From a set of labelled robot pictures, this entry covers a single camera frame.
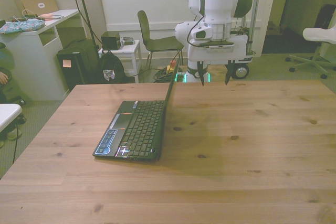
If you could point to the pink object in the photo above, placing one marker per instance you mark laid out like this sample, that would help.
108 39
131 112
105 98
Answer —
47 16

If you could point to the cardboard box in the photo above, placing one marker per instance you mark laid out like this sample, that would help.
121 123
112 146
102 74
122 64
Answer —
36 3

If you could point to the white table edge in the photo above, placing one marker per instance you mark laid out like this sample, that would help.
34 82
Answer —
8 113

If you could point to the black laptop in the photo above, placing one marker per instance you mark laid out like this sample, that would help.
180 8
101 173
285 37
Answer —
141 127

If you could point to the small grey device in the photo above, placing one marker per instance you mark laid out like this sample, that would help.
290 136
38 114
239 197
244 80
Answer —
127 41

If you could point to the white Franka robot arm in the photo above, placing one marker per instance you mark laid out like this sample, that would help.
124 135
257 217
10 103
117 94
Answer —
218 3

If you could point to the black box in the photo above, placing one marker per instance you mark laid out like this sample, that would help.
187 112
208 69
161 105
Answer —
110 41

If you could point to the red emergency stop button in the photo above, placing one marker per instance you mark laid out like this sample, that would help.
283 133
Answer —
172 64

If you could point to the white cart wheel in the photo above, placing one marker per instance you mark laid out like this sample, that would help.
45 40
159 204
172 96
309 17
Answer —
241 72

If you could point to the aluminium post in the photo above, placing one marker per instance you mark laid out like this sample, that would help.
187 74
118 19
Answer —
256 3

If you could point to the black bag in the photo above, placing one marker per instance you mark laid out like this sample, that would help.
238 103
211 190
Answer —
326 16

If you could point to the black backpack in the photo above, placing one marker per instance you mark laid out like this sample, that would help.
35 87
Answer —
111 68

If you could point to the grey shoe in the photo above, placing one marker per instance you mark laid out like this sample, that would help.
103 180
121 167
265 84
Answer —
14 134

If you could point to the small white side table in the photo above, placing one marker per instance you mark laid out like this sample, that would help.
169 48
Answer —
130 48

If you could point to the black tripod stand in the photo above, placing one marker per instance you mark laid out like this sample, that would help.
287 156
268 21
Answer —
83 3

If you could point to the black computer tower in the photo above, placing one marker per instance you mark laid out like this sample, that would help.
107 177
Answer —
77 73

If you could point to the white desk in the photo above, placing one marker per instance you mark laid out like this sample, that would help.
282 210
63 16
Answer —
29 51

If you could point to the dark green chair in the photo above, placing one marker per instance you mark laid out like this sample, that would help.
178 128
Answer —
144 28

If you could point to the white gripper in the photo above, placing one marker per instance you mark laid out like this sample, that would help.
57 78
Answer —
239 51

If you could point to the white office chair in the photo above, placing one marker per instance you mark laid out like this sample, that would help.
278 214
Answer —
319 35

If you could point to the patterned blue cloth pouch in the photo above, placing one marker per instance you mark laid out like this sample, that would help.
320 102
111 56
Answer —
21 26

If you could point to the orange sticky note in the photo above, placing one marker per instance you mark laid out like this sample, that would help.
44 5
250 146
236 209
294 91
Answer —
66 63

